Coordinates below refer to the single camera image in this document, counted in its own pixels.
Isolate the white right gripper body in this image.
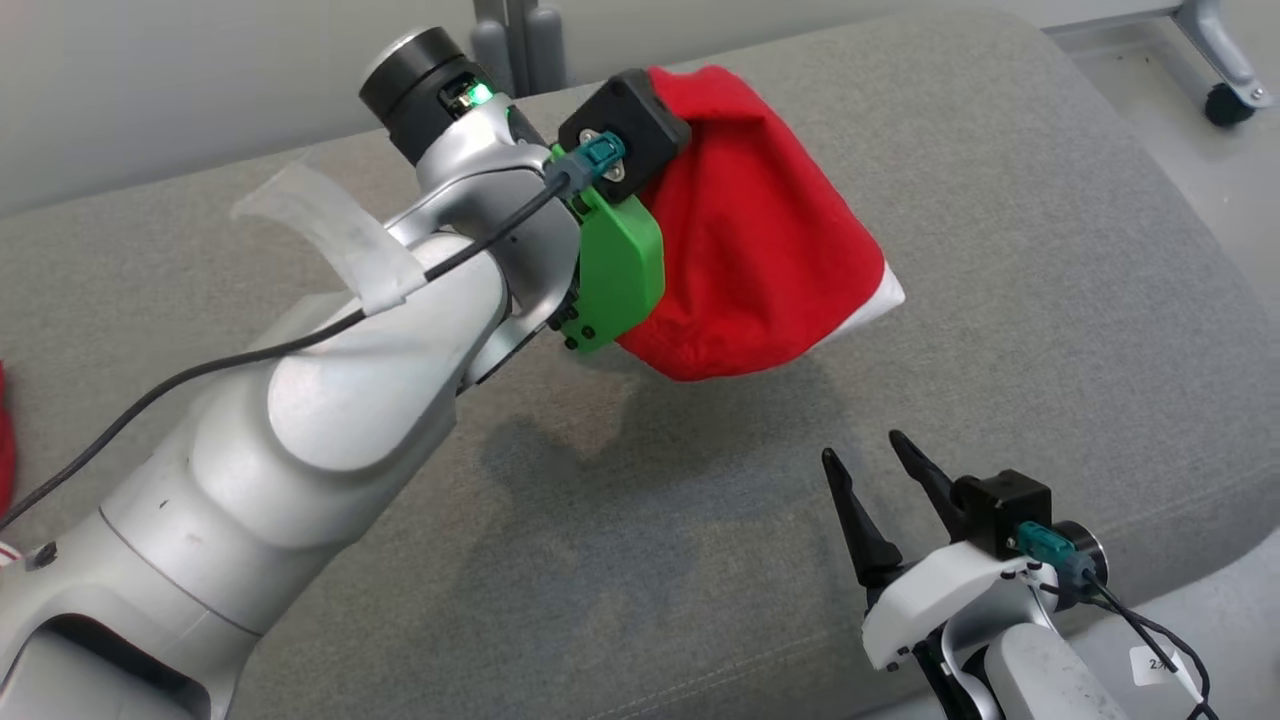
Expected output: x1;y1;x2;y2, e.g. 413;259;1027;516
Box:
862;540;1061;671

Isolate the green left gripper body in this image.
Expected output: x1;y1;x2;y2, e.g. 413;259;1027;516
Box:
548;145;667;354

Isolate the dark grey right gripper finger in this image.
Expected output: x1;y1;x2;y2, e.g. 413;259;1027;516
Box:
888;430;967;542
822;448;904;592

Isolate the red garment white trim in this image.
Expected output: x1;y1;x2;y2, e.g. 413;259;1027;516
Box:
612;65;907;383

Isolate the red jersey white striped trim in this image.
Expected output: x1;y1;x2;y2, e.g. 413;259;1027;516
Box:
0;360;26;569

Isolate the grey metal stand leg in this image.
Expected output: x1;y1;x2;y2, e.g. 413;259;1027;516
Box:
470;0;569;97

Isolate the grey fabric sofa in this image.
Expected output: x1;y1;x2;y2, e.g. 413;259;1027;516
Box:
0;10;1280;720

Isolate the translucent tape strip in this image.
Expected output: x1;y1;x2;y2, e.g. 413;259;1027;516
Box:
230;163;428;317

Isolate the grey wheeled stand leg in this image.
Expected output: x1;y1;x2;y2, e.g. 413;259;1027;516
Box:
1040;0;1277;129

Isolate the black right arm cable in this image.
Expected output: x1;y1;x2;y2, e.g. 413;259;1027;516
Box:
1018;520;1223;720

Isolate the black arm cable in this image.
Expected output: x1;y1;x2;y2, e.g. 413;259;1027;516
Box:
0;135;627;529
1018;520;1223;720

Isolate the white cable label tag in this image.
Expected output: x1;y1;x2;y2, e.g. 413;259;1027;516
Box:
1130;645;1202;702

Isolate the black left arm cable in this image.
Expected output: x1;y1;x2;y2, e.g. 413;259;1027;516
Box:
0;135;627;529

